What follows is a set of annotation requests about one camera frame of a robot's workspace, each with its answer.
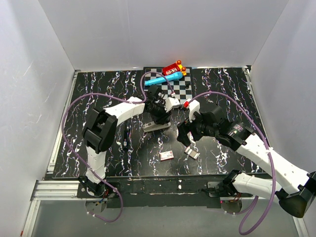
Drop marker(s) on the black marker pen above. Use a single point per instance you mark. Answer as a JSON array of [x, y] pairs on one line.
[[126, 136]]

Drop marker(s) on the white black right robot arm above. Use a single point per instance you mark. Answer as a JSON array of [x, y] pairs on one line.
[[295, 188]]

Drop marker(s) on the red white staple box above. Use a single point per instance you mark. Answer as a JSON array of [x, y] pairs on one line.
[[166, 155]]

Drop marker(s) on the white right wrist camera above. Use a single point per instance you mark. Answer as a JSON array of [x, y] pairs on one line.
[[192, 106]]

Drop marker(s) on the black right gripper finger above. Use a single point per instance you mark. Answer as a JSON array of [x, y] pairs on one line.
[[191, 137], [183, 131]]

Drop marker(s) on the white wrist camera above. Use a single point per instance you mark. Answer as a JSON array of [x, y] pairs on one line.
[[171, 103], [192, 106]]

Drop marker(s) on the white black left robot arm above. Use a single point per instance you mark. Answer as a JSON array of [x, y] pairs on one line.
[[99, 131]]

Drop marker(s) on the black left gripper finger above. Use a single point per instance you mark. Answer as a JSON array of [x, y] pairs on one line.
[[158, 121], [166, 123]]

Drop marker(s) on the black silver stapler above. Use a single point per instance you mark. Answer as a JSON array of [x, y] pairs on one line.
[[151, 126]]

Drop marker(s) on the black white chessboard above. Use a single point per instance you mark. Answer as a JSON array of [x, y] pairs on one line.
[[178, 86]]

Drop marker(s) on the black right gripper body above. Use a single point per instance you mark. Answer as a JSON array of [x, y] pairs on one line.
[[198, 127]]

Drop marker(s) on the red yellow toy bus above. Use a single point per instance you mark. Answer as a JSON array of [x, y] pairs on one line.
[[175, 67]]

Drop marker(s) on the aluminium rail frame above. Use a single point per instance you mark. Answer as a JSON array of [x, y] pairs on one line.
[[101, 90]]

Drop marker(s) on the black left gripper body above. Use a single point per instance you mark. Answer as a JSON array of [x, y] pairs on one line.
[[158, 111]]

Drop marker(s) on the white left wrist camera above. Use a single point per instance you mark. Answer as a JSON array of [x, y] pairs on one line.
[[171, 103]]

